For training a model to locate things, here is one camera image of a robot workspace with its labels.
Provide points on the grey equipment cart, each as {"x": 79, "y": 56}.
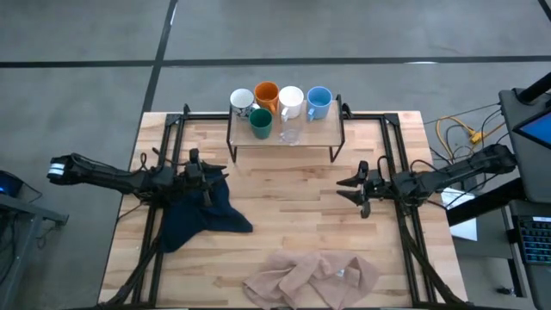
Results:
{"x": 529, "y": 172}

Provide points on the grey side table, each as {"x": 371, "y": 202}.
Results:
{"x": 21, "y": 215}

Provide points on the wooden shelf black metal frame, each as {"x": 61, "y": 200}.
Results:
{"x": 320, "y": 133}

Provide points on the small black floor object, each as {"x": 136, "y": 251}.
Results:
{"x": 503, "y": 291}

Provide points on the beige cloth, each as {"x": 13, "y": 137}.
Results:
{"x": 310, "y": 275}

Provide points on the orange mug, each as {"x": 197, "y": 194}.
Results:
{"x": 267, "y": 94}

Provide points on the white paper sheet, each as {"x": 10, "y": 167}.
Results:
{"x": 467, "y": 228}

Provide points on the blue-lit black device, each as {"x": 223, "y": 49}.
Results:
{"x": 8, "y": 185}

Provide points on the light blue mug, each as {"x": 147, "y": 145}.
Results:
{"x": 319, "y": 99}

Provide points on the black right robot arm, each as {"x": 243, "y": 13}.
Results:
{"x": 452, "y": 174}

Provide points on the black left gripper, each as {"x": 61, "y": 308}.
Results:
{"x": 189, "y": 181}

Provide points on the clear glass mug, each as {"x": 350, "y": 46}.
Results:
{"x": 290, "y": 133}

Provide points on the backlit laptop keyboard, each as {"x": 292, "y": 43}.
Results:
{"x": 536, "y": 239}

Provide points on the navy blue cloth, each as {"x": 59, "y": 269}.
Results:
{"x": 193, "y": 224}

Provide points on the green plastic cup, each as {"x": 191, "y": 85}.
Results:
{"x": 260, "y": 122}

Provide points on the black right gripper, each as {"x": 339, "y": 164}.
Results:
{"x": 383, "y": 187}

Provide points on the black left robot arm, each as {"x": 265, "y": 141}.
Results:
{"x": 107, "y": 181}

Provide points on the black metal beam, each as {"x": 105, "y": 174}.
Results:
{"x": 482, "y": 206}

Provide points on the blue lit screen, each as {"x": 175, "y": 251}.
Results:
{"x": 540, "y": 127}

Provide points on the black monitor pole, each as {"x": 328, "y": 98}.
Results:
{"x": 536, "y": 88}

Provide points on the black aluminium table frame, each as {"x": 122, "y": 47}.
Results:
{"x": 202, "y": 116}

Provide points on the white blue floral mug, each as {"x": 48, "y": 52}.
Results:
{"x": 241, "y": 100}

